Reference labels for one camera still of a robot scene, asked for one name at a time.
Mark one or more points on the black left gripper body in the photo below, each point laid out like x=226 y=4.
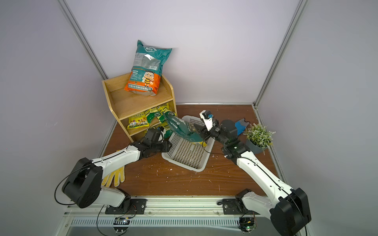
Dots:
x=159 y=147

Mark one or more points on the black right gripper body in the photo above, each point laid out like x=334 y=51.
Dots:
x=201 y=128

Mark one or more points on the tall green yellow fertilizer bag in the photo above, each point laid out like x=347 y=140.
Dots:
x=183 y=129

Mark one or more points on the green orange bee fertilizer bag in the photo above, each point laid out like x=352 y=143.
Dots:
x=147 y=69

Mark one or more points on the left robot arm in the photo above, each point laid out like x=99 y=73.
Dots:
x=83 y=184

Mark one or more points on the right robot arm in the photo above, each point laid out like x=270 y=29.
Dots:
x=287 y=208

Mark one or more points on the yellow flower fertilizer packet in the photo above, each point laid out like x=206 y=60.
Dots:
x=137 y=121

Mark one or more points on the wooden shelf unit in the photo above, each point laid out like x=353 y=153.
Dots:
x=124 y=104

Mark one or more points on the yellow green packet lower right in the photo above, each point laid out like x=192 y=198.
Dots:
x=167 y=132

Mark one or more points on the blue work glove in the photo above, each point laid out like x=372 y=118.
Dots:
x=241 y=126

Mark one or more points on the white plastic basket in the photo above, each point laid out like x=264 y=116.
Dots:
x=185 y=154

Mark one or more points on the potted green plant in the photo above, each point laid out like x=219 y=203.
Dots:
x=258 y=138

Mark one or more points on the yellow work glove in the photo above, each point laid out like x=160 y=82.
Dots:
x=114 y=178

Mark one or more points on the left controller board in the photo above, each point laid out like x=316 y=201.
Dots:
x=121 y=225

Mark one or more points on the controller board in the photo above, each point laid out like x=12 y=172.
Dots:
x=121 y=225
x=247 y=224

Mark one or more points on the right controller board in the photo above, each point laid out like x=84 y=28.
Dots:
x=247 y=224

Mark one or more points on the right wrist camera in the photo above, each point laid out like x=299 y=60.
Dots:
x=207 y=118

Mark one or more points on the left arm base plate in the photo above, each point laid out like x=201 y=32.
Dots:
x=128 y=206

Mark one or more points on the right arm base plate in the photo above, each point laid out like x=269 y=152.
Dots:
x=233 y=207

